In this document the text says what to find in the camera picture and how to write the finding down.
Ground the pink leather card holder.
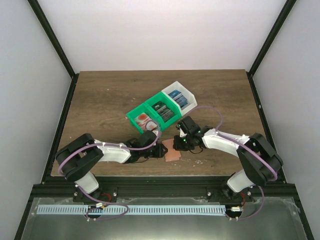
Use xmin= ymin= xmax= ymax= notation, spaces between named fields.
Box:
xmin=162 ymin=138 xmax=181 ymax=162

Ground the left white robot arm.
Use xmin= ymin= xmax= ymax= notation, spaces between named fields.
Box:
xmin=55 ymin=130 xmax=168 ymax=202

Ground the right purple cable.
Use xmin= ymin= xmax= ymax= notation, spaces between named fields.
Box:
xmin=182 ymin=106 xmax=278 ymax=221

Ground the green bin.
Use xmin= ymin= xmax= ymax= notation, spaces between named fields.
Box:
xmin=126 ymin=102 xmax=165 ymax=134
xmin=145 ymin=91 xmax=182 ymax=131

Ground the right black frame post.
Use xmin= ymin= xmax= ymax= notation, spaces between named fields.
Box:
xmin=247 ymin=0 xmax=297 ymax=78

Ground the light blue cable duct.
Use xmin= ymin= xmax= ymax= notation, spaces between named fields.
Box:
xmin=36 ymin=204 xmax=226 ymax=216

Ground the red white card stack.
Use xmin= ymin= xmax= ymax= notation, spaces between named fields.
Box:
xmin=134 ymin=112 xmax=158 ymax=132

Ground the white bin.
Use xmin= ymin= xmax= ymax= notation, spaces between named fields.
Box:
xmin=161 ymin=81 xmax=198 ymax=116

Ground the black frame post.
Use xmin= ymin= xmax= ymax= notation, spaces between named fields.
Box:
xmin=247 ymin=0 xmax=297 ymax=78
xmin=27 ymin=0 xmax=76 ymax=79

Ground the left black frame post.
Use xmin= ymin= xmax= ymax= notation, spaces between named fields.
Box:
xmin=27 ymin=0 xmax=76 ymax=79

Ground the blue card stack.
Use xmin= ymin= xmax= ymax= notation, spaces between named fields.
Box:
xmin=168 ymin=90 xmax=188 ymax=108

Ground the left green bin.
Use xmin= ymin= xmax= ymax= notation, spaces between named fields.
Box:
xmin=126 ymin=102 xmax=165 ymax=134

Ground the middle green bin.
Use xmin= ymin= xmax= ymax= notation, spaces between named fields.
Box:
xmin=145 ymin=91 xmax=182 ymax=131

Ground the black card stack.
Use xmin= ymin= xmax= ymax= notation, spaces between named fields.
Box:
xmin=152 ymin=101 xmax=174 ymax=122

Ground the black aluminium front rail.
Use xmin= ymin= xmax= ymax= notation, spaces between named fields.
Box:
xmin=32 ymin=176 xmax=296 ymax=201

